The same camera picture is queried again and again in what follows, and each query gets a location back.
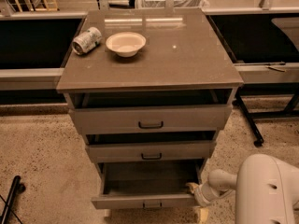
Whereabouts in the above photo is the grey drawer cabinet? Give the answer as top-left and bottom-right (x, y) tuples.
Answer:
(55, 7), (245, 185)

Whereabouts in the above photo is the grey middle drawer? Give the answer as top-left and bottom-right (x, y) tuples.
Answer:
(86, 141), (216, 163)

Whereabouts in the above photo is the grey bottom drawer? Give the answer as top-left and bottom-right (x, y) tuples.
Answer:
(92, 159), (204, 209)

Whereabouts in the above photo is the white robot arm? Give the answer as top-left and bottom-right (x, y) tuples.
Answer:
(187, 154), (299, 224)

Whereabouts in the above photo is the grey drawer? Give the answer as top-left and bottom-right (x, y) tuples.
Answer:
(86, 141), (216, 163)
(92, 159), (204, 209)
(69, 105), (232, 134)

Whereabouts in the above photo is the crushed green white can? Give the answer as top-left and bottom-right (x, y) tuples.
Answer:
(72, 27), (102, 55)

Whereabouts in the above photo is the grey top drawer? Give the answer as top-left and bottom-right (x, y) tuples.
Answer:
(69, 105), (232, 134)

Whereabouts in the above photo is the black stand leg left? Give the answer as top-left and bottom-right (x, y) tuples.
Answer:
(0, 175), (26, 224)

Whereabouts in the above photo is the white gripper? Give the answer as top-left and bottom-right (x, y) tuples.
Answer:
(186, 182), (233, 224)

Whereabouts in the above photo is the white paper bowl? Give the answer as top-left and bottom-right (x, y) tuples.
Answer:
(106, 32), (146, 58)

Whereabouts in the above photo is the black table leg frame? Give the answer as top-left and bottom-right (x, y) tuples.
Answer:
(234, 90), (299, 147)

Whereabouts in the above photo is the white wire basket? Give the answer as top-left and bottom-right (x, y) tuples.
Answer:
(135, 0), (209, 9)

